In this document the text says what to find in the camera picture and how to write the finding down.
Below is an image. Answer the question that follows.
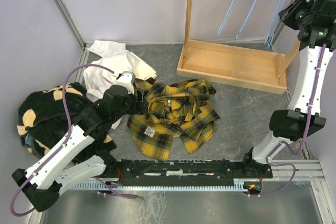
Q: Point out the aluminium corner post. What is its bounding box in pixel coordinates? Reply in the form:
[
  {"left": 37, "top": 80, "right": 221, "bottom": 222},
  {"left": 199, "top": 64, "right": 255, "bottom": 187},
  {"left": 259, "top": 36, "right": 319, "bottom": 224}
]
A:
[{"left": 53, "top": 0, "right": 86, "bottom": 48}]

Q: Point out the white slotted cable duct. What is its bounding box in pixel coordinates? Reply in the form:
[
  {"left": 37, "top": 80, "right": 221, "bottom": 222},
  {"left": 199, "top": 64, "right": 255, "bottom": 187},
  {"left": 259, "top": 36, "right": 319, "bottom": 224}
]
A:
[{"left": 73, "top": 178, "right": 253, "bottom": 191}]

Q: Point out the white shirt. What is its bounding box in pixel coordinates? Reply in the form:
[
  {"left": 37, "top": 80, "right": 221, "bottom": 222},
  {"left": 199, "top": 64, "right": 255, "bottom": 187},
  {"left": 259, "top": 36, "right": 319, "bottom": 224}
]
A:
[{"left": 83, "top": 39, "right": 158, "bottom": 130}]

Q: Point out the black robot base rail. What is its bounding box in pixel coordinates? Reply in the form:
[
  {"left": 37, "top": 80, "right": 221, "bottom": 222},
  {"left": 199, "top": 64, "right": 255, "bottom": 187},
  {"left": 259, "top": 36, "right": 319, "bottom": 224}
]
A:
[{"left": 101, "top": 153, "right": 273, "bottom": 188}]

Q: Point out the black floral blanket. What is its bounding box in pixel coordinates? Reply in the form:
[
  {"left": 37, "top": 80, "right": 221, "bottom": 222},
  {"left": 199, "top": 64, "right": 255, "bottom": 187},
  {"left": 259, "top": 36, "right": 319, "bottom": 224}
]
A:
[{"left": 17, "top": 82, "right": 117, "bottom": 165}]

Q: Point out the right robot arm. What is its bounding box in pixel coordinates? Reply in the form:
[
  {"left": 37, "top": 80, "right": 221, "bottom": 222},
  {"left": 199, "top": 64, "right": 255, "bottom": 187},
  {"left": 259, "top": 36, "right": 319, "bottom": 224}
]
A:
[{"left": 241, "top": 0, "right": 335, "bottom": 177}]

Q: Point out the wooden clothes rack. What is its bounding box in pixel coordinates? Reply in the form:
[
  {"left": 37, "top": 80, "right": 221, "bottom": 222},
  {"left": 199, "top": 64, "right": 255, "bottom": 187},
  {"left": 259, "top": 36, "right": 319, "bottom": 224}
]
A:
[{"left": 176, "top": 0, "right": 303, "bottom": 94}]

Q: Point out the yellow plaid shirt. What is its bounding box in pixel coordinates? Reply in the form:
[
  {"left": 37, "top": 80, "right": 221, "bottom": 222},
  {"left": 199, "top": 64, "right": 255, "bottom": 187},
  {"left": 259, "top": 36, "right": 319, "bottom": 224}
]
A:
[{"left": 127, "top": 78, "right": 220, "bottom": 161}]

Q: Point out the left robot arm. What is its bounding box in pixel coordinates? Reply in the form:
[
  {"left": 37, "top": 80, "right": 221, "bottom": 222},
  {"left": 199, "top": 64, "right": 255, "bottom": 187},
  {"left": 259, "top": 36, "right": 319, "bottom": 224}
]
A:
[{"left": 12, "top": 85, "right": 146, "bottom": 212}]

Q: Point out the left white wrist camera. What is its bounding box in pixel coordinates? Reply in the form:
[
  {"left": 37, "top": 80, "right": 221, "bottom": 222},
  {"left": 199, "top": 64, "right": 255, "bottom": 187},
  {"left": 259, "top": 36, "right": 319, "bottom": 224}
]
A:
[{"left": 116, "top": 71, "right": 135, "bottom": 94}]

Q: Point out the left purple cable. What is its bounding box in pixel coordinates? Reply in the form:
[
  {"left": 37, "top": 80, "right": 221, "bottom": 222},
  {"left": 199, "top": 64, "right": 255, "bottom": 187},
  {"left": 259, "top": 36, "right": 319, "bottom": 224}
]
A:
[{"left": 9, "top": 63, "right": 116, "bottom": 216}]

